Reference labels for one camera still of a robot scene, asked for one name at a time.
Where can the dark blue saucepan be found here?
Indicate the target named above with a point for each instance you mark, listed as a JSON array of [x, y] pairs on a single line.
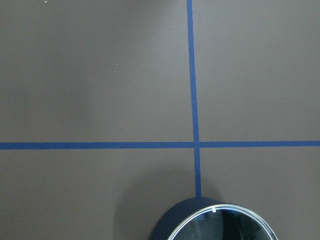
[[175, 215]]

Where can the glass lid blue knob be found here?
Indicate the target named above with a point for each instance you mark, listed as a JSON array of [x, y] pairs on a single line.
[[223, 222]]

